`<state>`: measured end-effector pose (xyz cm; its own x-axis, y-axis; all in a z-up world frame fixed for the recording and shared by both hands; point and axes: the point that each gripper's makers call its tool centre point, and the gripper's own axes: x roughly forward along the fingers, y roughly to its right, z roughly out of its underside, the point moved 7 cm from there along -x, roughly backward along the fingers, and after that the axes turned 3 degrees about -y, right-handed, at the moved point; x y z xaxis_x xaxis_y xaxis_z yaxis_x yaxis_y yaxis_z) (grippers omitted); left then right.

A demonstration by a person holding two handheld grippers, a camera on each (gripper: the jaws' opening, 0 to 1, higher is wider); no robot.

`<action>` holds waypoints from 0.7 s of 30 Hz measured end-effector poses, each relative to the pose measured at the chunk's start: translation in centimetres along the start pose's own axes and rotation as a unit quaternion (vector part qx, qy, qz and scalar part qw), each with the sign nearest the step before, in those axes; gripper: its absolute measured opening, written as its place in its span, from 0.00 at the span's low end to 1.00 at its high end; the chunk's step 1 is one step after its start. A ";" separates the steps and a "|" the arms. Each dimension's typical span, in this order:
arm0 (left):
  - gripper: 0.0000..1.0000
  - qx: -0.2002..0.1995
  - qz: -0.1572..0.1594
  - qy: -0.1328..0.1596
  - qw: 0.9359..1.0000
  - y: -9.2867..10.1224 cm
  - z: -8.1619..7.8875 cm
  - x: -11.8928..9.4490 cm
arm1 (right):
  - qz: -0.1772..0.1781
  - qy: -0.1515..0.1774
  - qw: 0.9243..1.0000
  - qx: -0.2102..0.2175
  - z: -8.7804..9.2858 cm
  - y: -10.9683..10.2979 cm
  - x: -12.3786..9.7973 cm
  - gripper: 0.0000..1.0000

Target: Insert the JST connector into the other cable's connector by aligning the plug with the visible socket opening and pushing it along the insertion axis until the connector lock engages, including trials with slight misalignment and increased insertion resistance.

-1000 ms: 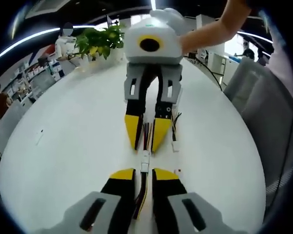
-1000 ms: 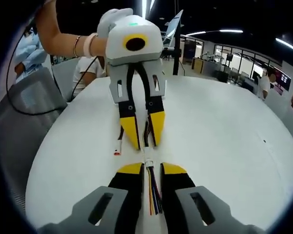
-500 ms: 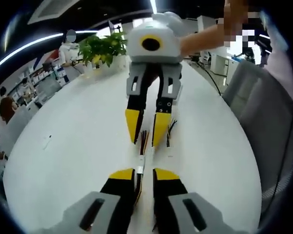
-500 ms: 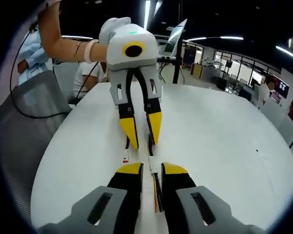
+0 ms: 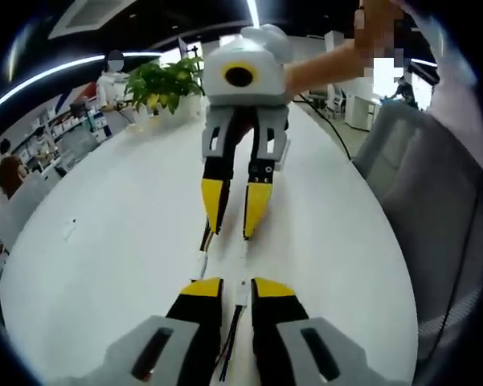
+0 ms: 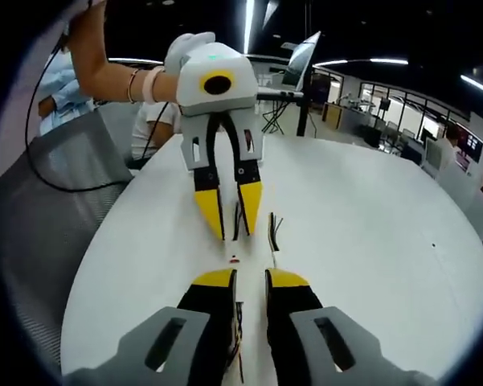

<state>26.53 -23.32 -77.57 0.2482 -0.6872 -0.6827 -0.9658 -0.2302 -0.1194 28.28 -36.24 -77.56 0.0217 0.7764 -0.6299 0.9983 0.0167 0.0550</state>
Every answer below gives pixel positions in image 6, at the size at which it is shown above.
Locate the grey mesh chair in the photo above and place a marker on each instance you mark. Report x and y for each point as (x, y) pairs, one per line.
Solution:
(56, 181)

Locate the person's left hand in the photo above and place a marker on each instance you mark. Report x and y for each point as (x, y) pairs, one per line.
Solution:
(182, 50)

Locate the white office chair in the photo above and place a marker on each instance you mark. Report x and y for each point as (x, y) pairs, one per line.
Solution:
(432, 158)

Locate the wooden cabinet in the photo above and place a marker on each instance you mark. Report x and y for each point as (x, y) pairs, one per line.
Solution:
(331, 112)

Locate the pink wristband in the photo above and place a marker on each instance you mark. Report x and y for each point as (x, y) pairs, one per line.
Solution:
(150, 84)

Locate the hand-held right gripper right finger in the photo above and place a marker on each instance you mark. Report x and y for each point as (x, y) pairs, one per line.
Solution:
(305, 346)

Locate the white cloth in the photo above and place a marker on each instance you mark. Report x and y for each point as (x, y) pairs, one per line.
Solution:
(152, 128)

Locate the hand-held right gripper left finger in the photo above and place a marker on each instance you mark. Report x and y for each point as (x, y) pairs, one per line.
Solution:
(185, 346)

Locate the person's light shirt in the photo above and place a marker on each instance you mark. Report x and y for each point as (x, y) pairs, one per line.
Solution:
(66, 92)

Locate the open laptop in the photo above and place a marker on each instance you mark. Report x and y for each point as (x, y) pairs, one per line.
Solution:
(301, 60)

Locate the ceiling light strip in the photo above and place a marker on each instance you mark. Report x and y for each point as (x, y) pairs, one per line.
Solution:
(480, 86)
(361, 61)
(249, 24)

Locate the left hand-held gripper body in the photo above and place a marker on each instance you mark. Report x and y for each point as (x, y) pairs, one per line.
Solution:
(233, 64)

